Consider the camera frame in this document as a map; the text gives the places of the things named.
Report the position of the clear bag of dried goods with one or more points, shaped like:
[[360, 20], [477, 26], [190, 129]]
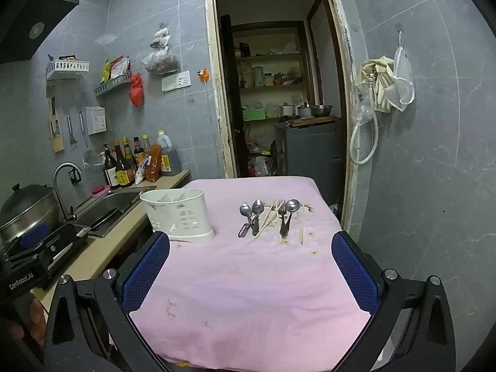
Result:
[[161, 62]]

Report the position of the yellow snack packet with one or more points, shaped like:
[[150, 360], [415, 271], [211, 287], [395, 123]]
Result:
[[105, 70]]

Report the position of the hanging metal strainer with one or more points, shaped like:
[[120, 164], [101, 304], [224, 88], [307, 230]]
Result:
[[91, 161]]

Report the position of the dark wooden door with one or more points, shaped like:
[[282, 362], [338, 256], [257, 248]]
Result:
[[232, 104]]

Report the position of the wooden storage shelf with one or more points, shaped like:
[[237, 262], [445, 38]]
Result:
[[271, 57]]

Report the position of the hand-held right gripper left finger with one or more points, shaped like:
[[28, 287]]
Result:
[[145, 275]]

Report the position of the beige kitchen counter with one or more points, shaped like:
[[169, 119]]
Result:
[[93, 255]]

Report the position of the green box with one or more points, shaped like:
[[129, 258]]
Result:
[[254, 114]]

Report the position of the large dark liquid jug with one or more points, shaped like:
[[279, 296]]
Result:
[[170, 159]]

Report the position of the grey cabinet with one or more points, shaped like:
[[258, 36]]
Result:
[[310, 155]]

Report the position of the white plastic utensil caddy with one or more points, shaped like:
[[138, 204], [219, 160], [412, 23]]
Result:
[[182, 217]]

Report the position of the worn white door frame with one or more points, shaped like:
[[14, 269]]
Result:
[[214, 104]]

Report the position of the pink sponge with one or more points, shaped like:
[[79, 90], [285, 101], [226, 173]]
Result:
[[100, 190]]

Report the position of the green thermos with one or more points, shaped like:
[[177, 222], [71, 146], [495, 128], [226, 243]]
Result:
[[259, 77]]

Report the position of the red-label sauce bottle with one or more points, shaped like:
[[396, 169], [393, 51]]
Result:
[[138, 149]]

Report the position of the pink floral tablecloth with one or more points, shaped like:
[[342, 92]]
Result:
[[248, 290]]

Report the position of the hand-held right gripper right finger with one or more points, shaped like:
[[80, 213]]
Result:
[[354, 275]]

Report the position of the red plastic bag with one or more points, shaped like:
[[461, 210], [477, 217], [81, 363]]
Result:
[[136, 91]]

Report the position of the wooden cutting board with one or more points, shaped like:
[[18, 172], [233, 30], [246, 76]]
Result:
[[56, 131]]

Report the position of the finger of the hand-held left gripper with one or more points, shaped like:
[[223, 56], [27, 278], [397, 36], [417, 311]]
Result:
[[35, 235], [58, 246]]

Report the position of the dark yellow-label sauce bottle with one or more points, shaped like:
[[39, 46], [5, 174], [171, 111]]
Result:
[[123, 172]]

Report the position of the grey wall shelf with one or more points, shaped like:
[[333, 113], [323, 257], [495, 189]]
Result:
[[112, 84]]

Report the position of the clear plastic jug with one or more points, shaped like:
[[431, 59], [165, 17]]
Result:
[[259, 166]]

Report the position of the person's left hand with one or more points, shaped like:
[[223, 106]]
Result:
[[38, 316]]

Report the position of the steel faucet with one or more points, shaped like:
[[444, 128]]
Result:
[[58, 186]]

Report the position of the steel fork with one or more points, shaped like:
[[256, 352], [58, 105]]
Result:
[[282, 211]]

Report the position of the black range hood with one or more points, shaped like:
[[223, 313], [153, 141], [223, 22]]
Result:
[[35, 27]]

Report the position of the brown wooden board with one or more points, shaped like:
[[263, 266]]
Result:
[[314, 121]]

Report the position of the steel pot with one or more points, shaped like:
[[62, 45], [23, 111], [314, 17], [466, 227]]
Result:
[[304, 111]]

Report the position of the white wall socket plate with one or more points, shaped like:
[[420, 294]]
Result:
[[176, 81]]

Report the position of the dark pump sauce bottle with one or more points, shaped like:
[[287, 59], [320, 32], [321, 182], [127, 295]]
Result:
[[110, 170]]

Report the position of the white wall basket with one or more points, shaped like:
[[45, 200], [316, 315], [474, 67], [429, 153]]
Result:
[[68, 68]]

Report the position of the orange seasoning packet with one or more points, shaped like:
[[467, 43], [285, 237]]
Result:
[[154, 164]]

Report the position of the hanging metal peeler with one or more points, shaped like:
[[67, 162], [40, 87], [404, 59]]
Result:
[[70, 128]]

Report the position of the steel wok with lid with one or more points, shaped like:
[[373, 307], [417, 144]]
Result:
[[27, 209]]

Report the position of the white blue packet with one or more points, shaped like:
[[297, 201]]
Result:
[[141, 170]]

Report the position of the yellow-cap sauce bottle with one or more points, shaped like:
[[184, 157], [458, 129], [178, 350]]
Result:
[[128, 155]]

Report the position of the small clear bottle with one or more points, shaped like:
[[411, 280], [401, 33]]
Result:
[[145, 145]]

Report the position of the steel bowl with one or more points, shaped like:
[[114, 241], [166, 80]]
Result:
[[321, 111]]

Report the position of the steel sink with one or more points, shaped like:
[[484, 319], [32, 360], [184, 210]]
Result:
[[112, 205]]

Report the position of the clear plastic bag on hook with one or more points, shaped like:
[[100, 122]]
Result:
[[405, 81]]

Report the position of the white wall box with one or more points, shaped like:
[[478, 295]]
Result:
[[95, 121]]

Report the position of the red snack packets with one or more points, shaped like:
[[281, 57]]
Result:
[[119, 66]]

